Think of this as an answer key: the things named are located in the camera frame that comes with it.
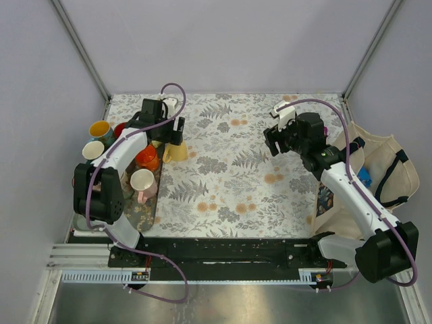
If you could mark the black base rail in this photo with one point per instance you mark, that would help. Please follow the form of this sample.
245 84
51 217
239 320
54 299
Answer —
292 253

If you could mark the dark teal mug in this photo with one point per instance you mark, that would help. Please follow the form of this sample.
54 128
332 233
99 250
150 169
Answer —
93 150

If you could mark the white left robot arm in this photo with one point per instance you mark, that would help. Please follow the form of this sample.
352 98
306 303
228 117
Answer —
154 114

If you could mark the cream canvas tote bag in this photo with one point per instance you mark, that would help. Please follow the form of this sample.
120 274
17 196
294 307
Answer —
394 181

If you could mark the orange mug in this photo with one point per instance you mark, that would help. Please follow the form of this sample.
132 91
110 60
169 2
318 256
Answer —
148 158

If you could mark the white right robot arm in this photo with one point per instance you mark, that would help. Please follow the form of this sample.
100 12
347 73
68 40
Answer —
388 246

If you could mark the white cable duct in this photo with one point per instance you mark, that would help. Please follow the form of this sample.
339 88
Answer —
104 277

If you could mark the yellow mug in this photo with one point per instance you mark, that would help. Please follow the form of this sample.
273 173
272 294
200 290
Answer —
175 153

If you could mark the red mug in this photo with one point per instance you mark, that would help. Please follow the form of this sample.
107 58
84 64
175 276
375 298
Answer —
118 129

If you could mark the cream floral mug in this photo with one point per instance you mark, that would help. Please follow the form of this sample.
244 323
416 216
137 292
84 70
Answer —
127 190

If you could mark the green floral tray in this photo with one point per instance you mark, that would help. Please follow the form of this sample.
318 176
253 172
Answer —
145 209

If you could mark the light pink ribbed mug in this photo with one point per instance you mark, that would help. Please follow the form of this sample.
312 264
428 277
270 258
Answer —
144 183

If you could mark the light green faceted mug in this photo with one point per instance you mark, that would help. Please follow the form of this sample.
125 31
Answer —
156 143

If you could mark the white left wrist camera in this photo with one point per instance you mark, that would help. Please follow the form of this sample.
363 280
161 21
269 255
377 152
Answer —
171 102

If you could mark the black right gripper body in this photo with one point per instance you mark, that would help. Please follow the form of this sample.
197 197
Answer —
287 140

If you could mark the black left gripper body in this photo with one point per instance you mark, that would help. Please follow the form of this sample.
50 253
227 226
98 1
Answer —
170 136

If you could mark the blue floral mug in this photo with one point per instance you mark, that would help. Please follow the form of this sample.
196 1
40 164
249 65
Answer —
103 132

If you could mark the blue packet inside bag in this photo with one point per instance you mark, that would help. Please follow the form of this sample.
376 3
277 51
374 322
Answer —
364 177

